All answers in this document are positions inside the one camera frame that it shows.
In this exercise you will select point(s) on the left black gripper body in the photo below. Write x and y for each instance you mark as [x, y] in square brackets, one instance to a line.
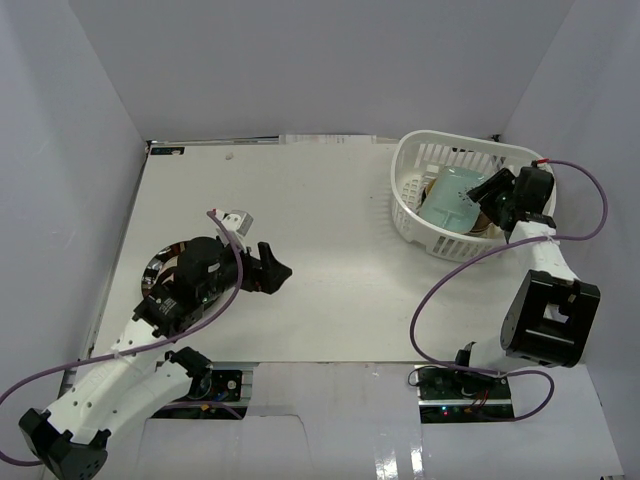
[255, 273]

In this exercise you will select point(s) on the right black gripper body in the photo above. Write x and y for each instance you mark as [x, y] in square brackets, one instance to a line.
[494, 204]

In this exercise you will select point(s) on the round dark mirrored plate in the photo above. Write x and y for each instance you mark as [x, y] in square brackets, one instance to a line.
[158, 275]

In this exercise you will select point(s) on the brown square plate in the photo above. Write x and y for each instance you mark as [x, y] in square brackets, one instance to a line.
[483, 227]

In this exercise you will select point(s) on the light green rectangular plate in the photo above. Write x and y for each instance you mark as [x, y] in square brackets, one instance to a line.
[447, 204]

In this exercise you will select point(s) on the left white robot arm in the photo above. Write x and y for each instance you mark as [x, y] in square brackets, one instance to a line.
[71, 435]

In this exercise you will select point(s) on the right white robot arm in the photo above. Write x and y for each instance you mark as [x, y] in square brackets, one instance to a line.
[550, 318]

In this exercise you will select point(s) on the white plastic dish basket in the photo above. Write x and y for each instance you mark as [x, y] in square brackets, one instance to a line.
[417, 161]

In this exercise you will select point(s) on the papers at table back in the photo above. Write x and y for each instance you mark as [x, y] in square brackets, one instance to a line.
[326, 139]

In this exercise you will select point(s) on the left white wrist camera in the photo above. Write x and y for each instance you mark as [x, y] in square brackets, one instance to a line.
[236, 222]

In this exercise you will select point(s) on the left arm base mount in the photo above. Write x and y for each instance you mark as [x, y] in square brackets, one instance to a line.
[220, 396]

